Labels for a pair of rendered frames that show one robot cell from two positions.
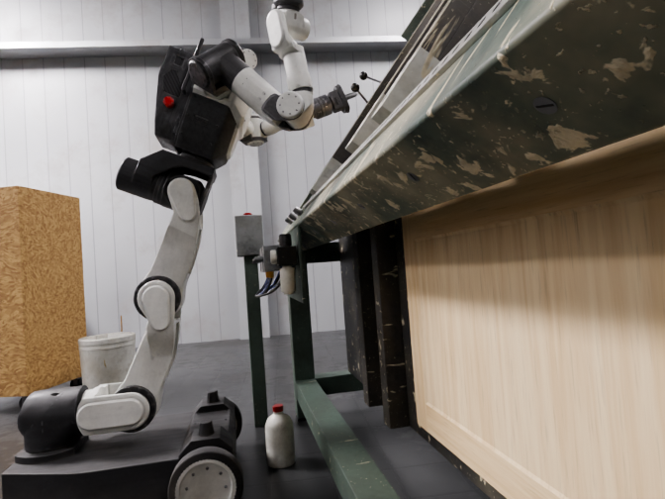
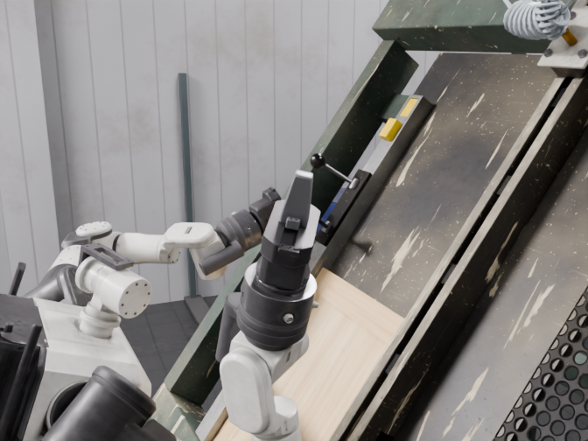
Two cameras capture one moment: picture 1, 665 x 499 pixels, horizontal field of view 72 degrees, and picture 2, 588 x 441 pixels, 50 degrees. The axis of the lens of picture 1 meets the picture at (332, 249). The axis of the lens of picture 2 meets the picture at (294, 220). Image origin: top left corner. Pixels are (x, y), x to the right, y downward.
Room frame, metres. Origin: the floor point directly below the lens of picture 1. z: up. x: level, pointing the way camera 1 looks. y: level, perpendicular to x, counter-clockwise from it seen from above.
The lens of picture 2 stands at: (0.60, 0.23, 1.79)
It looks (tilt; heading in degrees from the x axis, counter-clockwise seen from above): 16 degrees down; 345
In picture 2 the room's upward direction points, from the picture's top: straight up
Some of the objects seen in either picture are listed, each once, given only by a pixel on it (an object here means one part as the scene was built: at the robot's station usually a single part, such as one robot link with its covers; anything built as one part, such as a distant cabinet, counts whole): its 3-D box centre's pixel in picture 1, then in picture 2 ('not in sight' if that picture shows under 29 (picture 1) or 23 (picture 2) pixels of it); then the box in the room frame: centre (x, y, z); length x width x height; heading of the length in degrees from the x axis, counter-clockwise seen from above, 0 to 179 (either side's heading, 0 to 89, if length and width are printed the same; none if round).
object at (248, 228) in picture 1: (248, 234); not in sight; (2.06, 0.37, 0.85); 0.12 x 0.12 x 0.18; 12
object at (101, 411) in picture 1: (121, 405); not in sight; (1.49, 0.72, 0.28); 0.21 x 0.20 x 0.13; 102
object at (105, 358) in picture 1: (109, 358); not in sight; (2.67, 1.34, 0.24); 0.32 x 0.30 x 0.47; 6
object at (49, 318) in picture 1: (25, 297); not in sight; (2.79, 1.89, 0.63); 0.50 x 0.42 x 1.25; 172
